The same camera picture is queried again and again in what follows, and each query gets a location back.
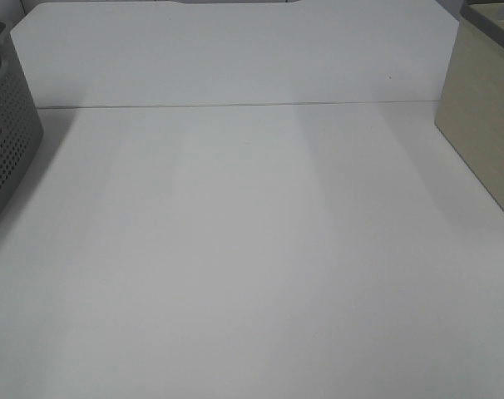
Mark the beige fabric storage box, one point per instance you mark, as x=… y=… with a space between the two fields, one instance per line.
x=470 y=113

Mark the grey perforated plastic basket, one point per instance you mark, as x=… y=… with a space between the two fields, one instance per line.
x=21 y=130

